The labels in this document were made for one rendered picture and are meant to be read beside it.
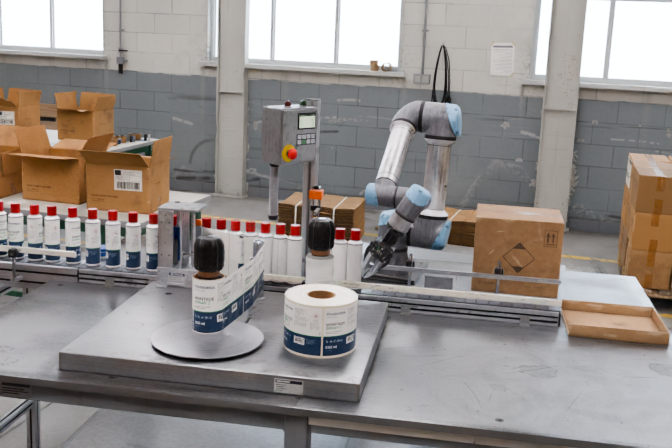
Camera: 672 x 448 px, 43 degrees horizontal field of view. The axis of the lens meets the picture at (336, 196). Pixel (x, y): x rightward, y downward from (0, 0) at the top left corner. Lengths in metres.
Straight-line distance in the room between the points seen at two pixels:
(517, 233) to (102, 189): 2.28
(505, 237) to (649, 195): 2.95
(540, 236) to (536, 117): 5.12
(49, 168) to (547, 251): 2.72
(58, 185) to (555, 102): 4.81
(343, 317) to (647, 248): 3.90
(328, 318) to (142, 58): 7.17
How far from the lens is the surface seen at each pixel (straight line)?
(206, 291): 2.35
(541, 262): 3.08
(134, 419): 3.54
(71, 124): 7.07
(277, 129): 2.87
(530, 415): 2.23
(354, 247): 2.87
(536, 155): 8.17
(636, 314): 3.09
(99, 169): 4.50
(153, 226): 3.04
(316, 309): 2.28
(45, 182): 4.77
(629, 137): 8.14
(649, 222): 5.95
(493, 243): 3.06
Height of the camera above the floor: 1.75
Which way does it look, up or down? 11 degrees down
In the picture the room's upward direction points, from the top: 2 degrees clockwise
